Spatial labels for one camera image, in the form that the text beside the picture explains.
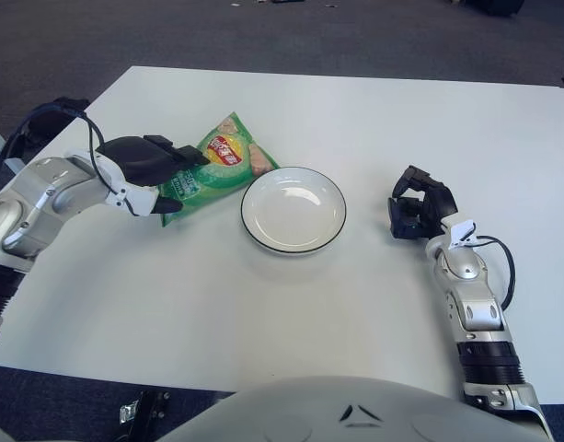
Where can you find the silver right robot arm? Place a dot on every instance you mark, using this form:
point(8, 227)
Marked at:
point(481, 313)

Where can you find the black bag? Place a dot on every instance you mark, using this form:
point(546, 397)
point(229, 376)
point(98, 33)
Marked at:
point(51, 119)

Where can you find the white plate with black rim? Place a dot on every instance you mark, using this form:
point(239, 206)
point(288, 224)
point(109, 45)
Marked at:
point(293, 212)

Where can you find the grey robot torso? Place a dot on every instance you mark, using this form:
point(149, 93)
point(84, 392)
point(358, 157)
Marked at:
point(332, 410)

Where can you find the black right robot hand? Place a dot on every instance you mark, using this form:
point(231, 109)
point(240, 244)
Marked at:
point(438, 205)

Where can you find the green snack bag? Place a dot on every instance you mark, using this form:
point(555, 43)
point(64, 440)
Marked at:
point(222, 170)

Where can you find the black bracket with metal clip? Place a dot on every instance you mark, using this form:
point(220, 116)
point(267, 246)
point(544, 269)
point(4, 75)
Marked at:
point(148, 410)

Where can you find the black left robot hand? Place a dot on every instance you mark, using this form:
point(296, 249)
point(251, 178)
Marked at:
point(134, 159)

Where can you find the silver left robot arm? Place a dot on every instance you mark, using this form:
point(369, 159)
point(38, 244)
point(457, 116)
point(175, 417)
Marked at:
point(42, 198)

